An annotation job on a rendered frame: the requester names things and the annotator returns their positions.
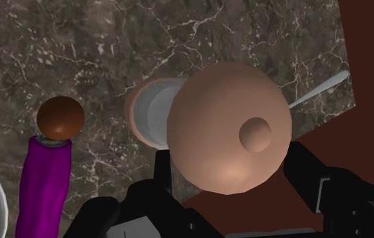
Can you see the grey spoon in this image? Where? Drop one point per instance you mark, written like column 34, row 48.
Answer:
column 325, row 86

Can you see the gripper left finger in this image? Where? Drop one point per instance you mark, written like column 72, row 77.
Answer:
column 147, row 204

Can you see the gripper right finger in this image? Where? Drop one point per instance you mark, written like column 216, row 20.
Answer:
column 341, row 194

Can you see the purple bottle brown round cap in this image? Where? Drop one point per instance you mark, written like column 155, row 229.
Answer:
column 45, row 184

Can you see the peach lidded jar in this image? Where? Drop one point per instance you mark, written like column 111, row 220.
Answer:
column 213, row 131

